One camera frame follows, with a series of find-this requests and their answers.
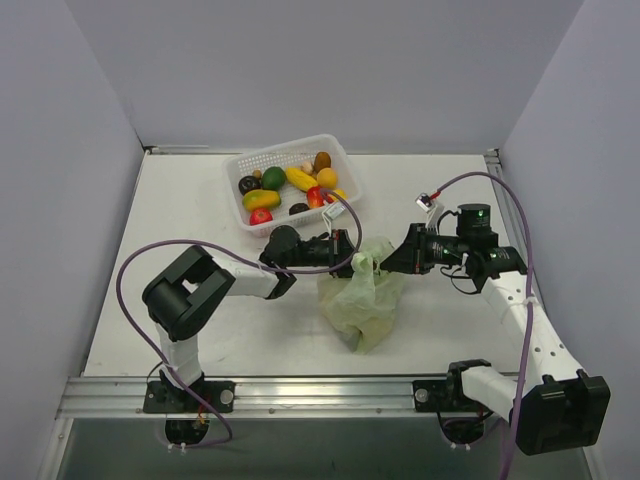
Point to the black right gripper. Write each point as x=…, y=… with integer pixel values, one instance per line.
x=416, y=249

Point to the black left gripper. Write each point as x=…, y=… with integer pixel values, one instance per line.
x=342, y=248

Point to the dark red plum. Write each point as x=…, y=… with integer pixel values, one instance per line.
x=298, y=208

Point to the light green plastic bag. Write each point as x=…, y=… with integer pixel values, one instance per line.
x=362, y=309

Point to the yellow starfruit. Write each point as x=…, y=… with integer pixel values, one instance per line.
x=300, y=180

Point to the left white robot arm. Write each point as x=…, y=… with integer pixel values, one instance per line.
x=185, y=295

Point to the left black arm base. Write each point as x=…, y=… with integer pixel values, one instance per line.
x=163, y=397

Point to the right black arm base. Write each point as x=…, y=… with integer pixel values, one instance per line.
x=445, y=394

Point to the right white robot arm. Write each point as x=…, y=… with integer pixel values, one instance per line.
x=554, y=405

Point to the red peach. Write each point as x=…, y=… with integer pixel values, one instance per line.
x=316, y=197

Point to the small yellow lemon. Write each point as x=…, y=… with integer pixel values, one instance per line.
x=332, y=198

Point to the orange fruit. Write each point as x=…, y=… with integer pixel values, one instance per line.
x=327, y=178

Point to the red apple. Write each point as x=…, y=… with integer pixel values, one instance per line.
x=260, y=216

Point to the white perforated plastic basket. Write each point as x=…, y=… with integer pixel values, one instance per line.
x=285, y=155

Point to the green yellow mango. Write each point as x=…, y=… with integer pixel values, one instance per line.
x=260, y=198

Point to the small beige mushroom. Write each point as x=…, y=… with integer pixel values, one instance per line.
x=308, y=168

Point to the green lime fruit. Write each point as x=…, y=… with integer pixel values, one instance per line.
x=273, y=178

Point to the brown kiwi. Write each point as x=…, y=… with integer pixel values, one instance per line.
x=322, y=160

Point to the dark mangosteen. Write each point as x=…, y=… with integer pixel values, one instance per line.
x=248, y=183

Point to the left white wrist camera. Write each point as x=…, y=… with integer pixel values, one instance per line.
x=333, y=211

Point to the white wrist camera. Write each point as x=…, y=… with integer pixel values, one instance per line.
x=333, y=211
x=433, y=208

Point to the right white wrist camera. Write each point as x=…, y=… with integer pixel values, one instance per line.
x=433, y=208

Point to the aluminium table edge rail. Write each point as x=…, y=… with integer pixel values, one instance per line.
x=97, y=397

